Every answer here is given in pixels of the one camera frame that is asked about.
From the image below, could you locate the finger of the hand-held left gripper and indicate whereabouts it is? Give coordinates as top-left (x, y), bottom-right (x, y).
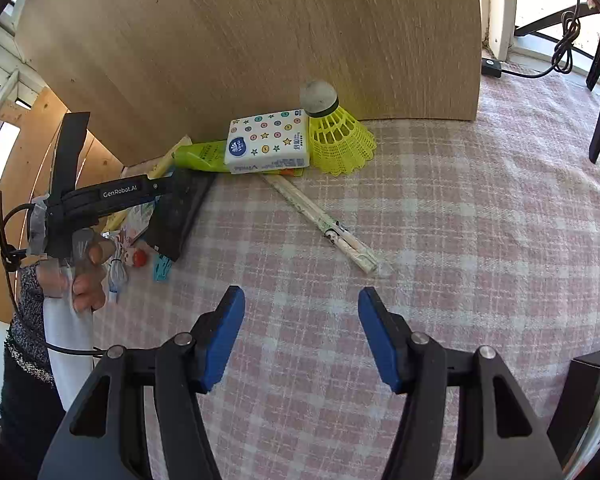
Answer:
top-left (142, 176), bottom-right (193, 203)

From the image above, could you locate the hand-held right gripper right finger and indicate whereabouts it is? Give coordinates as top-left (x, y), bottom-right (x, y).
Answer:
top-left (357, 287), bottom-right (563, 480)

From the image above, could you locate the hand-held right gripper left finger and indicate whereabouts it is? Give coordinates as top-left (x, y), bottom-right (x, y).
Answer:
top-left (39, 285), bottom-right (246, 480)

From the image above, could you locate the black storage box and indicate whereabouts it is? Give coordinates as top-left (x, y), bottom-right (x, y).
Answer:
top-left (547, 347), bottom-right (600, 480)

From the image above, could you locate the person's left hand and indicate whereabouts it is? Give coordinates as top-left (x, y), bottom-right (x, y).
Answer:
top-left (70, 230), bottom-right (117, 313)

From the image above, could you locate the long yellow tea packet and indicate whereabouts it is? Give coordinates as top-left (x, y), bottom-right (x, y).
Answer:
top-left (102, 135), bottom-right (193, 233)

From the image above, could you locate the green tube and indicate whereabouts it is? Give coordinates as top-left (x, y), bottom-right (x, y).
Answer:
top-left (171, 141), bottom-right (303, 177)

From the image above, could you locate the pine wood panel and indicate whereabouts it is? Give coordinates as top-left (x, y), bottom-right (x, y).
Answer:
top-left (0, 87), bottom-right (126, 323)

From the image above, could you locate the white dotted tissue pack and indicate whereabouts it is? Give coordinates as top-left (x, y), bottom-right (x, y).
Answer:
top-left (224, 108), bottom-right (312, 175)

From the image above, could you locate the patterned pencil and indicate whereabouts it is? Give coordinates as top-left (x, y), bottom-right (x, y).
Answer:
top-left (260, 172), bottom-right (381, 275)

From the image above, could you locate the person's white garment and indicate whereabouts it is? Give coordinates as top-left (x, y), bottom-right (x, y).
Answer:
top-left (44, 297), bottom-right (98, 413)

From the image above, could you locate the light wooden board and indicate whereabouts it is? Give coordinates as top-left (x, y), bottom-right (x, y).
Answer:
top-left (17, 0), bottom-right (482, 171)

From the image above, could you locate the yellow shuttlecock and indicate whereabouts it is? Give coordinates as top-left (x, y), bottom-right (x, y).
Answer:
top-left (300, 80), bottom-right (377, 177)

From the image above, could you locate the person's dark clothing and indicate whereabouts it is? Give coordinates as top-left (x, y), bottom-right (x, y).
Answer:
top-left (0, 355), bottom-right (68, 463)

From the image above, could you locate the orange cartoon keychain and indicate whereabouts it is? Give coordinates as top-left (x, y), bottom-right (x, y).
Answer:
top-left (125, 240), bottom-right (149, 267)

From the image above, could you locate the white USB cable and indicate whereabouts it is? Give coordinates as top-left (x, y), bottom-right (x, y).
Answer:
top-left (106, 257), bottom-right (129, 303)

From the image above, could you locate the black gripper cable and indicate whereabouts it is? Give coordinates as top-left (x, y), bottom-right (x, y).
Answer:
top-left (0, 190), bottom-right (106, 359)

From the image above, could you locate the black cable with switch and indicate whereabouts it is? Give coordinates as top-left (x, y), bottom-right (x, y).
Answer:
top-left (481, 0), bottom-right (586, 81)

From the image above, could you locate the white window frame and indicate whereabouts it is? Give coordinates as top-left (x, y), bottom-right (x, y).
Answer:
top-left (475, 0), bottom-right (518, 63)

